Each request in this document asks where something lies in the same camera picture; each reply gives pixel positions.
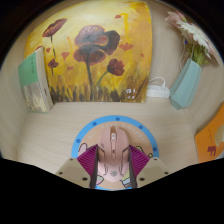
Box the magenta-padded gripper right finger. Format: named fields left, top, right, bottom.
left=128, top=143, right=171, bottom=189

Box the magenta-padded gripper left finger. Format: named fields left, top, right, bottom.
left=54, top=143, right=100, bottom=189

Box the pink computer mouse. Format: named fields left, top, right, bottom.
left=96, top=125, right=132, bottom=184

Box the round cartoon-print mouse pad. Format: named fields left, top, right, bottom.
left=70, top=115, right=160, bottom=191

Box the orange card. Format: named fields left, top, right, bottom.
left=194, top=103, right=224, bottom=164

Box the white power strip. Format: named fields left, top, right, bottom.
left=145, top=76, right=171, bottom=99

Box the teal faceted vase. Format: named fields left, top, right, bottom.
left=169, top=58, right=203, bottom=111

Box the green and beige book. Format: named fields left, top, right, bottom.
left=17, top=46, right=54, bottom=114

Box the yellow poppy flower painting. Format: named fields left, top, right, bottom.
left=23, top=0, right=154, bottom=104

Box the pink and white flower bouquet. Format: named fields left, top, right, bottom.
left=164, top=10, right=221, bottom=66

